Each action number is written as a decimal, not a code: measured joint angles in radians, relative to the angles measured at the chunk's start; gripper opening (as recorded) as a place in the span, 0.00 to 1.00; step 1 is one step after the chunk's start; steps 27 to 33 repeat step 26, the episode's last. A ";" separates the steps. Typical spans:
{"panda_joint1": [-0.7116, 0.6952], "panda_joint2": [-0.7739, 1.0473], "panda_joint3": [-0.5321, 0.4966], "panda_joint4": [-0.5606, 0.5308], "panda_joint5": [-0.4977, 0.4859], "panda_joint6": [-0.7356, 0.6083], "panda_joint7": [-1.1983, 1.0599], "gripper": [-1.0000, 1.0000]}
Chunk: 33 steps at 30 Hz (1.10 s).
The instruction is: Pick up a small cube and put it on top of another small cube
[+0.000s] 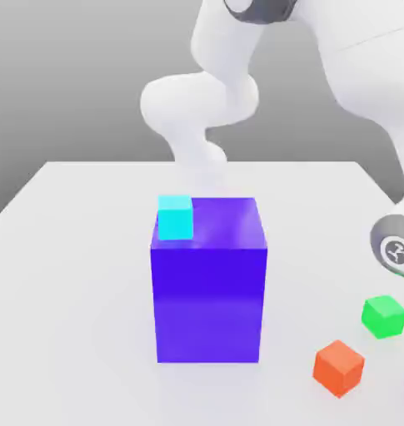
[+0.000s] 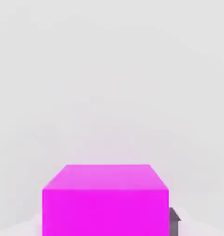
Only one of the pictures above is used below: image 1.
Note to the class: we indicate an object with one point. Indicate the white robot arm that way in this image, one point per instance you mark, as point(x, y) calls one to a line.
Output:
point(221, 66)

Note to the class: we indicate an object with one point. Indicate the small cyan cube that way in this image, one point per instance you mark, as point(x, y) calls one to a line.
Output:
point(175, 219)

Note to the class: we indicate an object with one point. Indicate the small orange cube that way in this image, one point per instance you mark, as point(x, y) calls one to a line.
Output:
point(338, 367)

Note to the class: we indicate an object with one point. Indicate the small green cube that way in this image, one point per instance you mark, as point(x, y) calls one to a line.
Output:
point(384, 317)

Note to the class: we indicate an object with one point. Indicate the large blue box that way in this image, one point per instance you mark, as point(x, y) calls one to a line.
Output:
point(208, 299)

